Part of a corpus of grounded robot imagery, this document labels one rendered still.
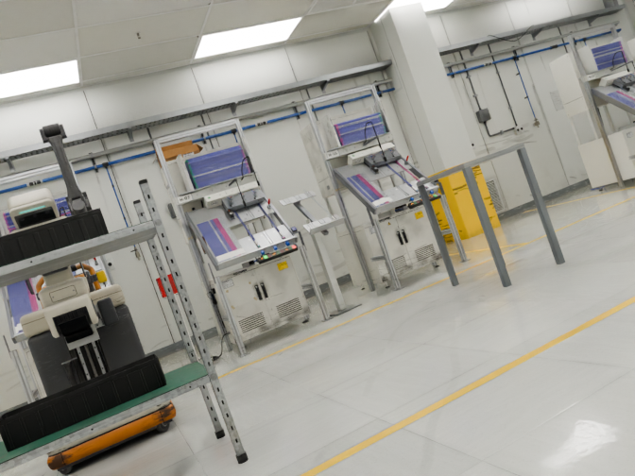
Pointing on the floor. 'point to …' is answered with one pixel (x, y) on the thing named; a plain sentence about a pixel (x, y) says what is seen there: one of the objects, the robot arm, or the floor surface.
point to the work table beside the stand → (487, 212)
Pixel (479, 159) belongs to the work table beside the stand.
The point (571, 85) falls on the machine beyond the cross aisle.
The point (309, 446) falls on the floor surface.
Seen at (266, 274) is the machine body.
